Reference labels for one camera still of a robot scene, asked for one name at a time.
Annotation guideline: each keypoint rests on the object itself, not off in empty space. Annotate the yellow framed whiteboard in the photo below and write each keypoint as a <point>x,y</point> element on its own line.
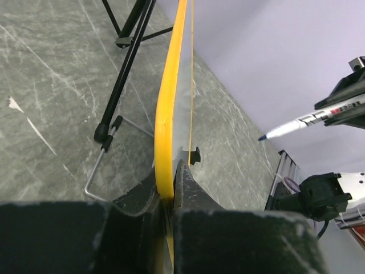
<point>174,112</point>

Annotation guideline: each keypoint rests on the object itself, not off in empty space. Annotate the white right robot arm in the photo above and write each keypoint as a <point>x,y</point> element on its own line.
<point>331,196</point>

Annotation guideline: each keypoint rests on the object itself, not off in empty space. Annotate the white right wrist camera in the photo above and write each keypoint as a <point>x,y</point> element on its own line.
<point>357,63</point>

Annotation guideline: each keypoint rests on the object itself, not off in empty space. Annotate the aluminium extrusion frame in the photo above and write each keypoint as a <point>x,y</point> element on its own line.
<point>288,168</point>

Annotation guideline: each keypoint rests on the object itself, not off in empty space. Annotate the black whiteboard clip foot right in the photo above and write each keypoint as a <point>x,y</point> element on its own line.
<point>191,157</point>

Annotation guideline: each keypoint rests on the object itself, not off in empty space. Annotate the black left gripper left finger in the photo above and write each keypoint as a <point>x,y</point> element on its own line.
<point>122,236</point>

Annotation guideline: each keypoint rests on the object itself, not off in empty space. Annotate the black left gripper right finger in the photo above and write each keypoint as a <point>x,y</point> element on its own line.
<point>210,239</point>

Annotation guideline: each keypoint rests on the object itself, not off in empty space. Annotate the white blue whiteboard marker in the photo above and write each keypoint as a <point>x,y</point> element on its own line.
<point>315,117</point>

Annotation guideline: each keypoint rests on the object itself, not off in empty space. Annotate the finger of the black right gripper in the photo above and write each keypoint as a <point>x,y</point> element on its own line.
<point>348,87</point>
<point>353,117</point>

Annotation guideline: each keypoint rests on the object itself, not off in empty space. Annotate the black perforated music stand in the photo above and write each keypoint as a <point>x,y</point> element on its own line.
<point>130,36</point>

